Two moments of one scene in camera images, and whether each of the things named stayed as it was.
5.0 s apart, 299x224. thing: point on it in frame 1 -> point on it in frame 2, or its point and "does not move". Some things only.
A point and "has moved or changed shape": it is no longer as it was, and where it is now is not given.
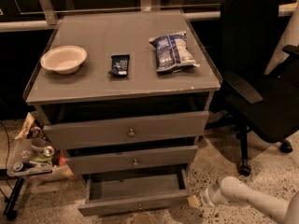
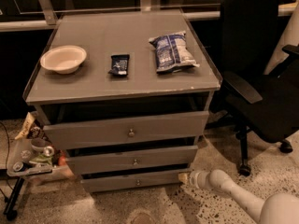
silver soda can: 18,166 does not move
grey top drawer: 74,134 does not move
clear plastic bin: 39,159 does not move
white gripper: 206,196 -> 195,178
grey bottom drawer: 135,191 has moved or changed shape
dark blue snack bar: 120,64 does not move
